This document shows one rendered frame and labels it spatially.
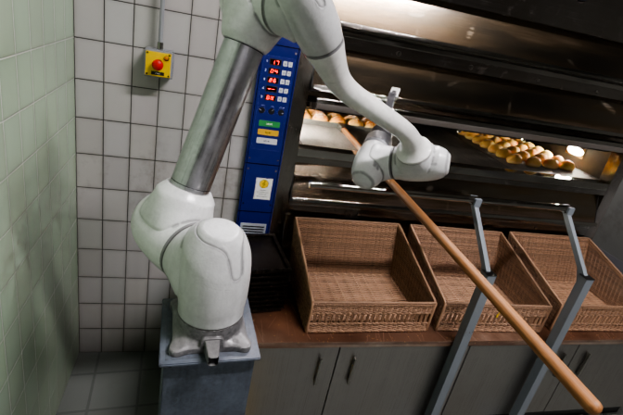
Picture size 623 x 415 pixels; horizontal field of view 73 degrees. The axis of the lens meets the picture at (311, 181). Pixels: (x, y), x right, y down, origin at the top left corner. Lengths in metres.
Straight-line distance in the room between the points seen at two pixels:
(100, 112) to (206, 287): 1.09
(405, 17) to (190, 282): 1.40
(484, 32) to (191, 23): 1.24
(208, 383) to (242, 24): 0.82
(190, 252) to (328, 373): 1.10
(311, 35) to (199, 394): 0.84
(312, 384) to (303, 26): 1.44
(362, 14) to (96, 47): 1.02
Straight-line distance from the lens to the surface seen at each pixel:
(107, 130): 1.88
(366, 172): 1.26
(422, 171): 1.25
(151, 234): 1.07
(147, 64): 1.72
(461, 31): 2.04
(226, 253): 0.92
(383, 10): 1.88
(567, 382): 1.01
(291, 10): 0.92
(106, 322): 2.37
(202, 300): 0.96
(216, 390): 1.11
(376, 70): 1.91
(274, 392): 1.91
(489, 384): 2.35
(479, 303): 1.85
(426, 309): 1.91
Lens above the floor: 1.74
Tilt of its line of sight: 21 degrees down
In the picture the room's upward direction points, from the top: 12 degrees clockwise
